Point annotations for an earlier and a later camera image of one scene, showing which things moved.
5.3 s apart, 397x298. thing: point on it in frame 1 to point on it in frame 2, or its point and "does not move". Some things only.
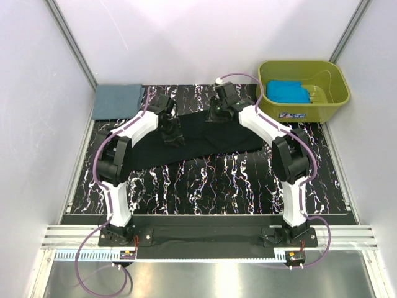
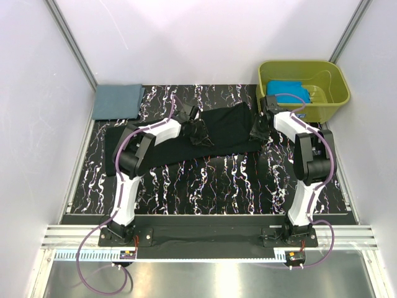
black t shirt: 201,138 does not move
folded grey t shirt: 117,101 does not move
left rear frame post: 69,36 does not move
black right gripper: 215,112 to 258,130
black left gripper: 169,123 to 196,130
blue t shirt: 287,91 does not move
